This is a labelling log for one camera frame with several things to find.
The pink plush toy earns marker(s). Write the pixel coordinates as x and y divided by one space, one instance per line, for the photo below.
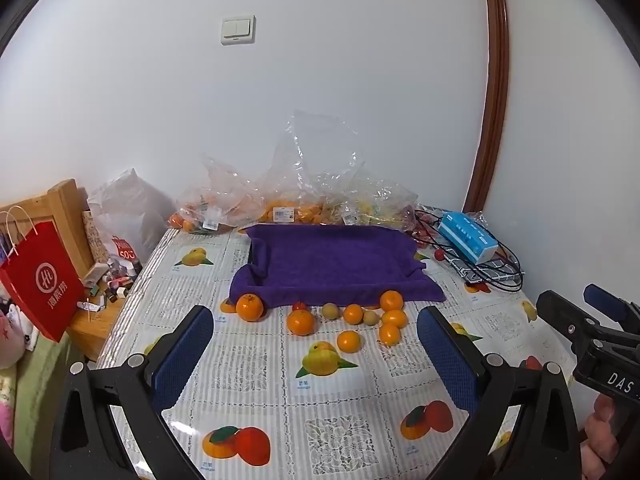
10 340

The blue tissue pack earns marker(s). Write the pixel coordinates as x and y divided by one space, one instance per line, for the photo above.
465 235

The person's right hand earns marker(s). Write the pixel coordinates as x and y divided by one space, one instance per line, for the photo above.
600 435

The bag of red fruit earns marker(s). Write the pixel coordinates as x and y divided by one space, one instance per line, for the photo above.
425 227

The wooden chair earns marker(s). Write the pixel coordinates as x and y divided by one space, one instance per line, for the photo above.
65 205

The clear bag of yellow fruit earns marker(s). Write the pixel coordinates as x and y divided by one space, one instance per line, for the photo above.
365 207

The red paper bag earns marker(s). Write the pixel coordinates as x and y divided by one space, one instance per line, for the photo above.
42 280

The clear plastic wrapper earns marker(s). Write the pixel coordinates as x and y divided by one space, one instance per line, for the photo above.
482 220

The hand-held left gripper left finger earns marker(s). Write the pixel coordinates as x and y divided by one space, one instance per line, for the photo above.
185 355

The fruit print tablecloth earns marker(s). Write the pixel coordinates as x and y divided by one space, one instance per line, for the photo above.
260 385

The red and white package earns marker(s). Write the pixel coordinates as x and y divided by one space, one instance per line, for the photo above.
124 250

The pile of small items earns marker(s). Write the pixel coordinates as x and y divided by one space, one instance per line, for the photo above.
107 280

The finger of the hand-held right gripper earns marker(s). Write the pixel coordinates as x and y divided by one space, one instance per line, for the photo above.
602 300
560 312

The large orange with stem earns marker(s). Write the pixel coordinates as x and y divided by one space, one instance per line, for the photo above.
249 307

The loose red cherry tomato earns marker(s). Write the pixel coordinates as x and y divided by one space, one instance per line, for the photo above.
440 255

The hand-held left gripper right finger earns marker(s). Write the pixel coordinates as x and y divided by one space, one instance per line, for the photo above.
445 360

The clear bag of tangerines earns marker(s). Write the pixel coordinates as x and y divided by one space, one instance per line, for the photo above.
210 210

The tan longan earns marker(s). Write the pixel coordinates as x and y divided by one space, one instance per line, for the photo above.
369 318
330 310

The brown wooden door frame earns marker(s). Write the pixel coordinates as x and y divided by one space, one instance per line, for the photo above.
495 85

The white light switch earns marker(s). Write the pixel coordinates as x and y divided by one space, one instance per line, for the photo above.
238 30

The green blanket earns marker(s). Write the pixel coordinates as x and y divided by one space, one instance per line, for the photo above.
40 400

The purple towel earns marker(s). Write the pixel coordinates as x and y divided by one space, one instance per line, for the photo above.
335 260

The small red fruit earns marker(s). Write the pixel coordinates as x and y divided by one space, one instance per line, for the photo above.
299 305

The floral paper bag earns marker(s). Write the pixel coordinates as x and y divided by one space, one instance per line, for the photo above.
92 237

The clear bag of kumquats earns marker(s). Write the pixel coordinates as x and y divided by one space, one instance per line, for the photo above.
295 210

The white plastic bag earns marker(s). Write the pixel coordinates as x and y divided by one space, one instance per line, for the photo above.
130 205

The wooden nightstand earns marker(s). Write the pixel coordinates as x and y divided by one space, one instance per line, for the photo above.
95 325

